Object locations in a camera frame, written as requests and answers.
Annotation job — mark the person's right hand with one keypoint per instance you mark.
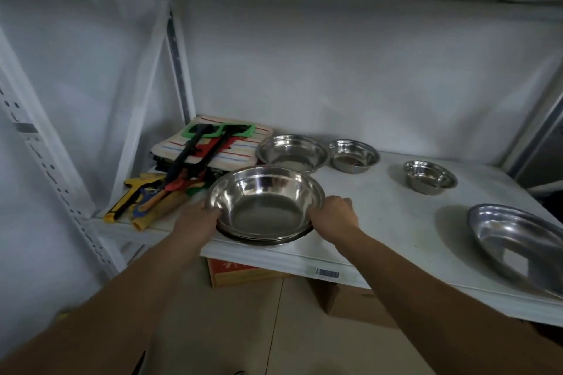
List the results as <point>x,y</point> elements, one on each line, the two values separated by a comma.
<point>336,218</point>

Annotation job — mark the person's left hand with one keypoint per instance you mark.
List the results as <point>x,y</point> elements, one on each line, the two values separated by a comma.
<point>193,225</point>

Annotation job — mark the person's left thumb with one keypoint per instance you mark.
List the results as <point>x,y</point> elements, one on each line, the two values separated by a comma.
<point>213,213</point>

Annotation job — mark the person's right fingers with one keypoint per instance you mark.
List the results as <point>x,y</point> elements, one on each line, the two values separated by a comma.
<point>339,202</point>

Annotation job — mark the large steel bowl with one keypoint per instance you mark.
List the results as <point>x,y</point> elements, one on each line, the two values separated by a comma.
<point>268,242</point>
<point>266,201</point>

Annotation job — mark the person's left forearm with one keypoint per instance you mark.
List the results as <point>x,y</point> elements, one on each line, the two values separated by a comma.
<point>101,317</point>

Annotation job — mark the person's right forearm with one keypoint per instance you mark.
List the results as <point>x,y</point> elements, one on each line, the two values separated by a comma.
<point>440,313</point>

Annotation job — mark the red spatula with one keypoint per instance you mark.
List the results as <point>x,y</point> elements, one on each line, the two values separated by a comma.
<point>184,185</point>

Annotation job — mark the small steel bowl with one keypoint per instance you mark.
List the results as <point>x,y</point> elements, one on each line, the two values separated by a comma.
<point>354,155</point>

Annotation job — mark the orange cardboard box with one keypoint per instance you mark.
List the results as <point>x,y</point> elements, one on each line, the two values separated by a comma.
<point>237,273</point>

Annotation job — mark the medium steel bowl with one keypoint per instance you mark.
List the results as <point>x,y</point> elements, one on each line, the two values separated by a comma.
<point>292,153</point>

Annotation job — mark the striped cloth mat stack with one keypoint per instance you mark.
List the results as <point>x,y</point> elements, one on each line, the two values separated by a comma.
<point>246,150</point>

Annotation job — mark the barcode sticker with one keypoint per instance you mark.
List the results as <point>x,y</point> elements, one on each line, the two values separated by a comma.
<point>327,273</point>

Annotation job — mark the yellow and black tool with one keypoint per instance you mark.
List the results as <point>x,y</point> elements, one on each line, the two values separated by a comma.
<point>127,199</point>

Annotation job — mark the tiny steel bowl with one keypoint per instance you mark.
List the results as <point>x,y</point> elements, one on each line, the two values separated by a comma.
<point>430,177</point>

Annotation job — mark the brown cardboard box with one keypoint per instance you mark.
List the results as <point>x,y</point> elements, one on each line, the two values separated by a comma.
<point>352,302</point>

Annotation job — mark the wide steel basin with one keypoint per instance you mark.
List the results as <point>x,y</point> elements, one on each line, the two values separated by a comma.
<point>519,243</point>

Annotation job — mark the white rear shelf post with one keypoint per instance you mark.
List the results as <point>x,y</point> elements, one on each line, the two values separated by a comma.
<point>179,62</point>

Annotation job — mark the white perforated shelf post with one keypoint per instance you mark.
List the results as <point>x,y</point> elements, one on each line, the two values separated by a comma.
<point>52,163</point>

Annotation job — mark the grey metal frame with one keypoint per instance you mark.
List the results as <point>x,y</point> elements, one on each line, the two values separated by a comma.
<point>539,146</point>

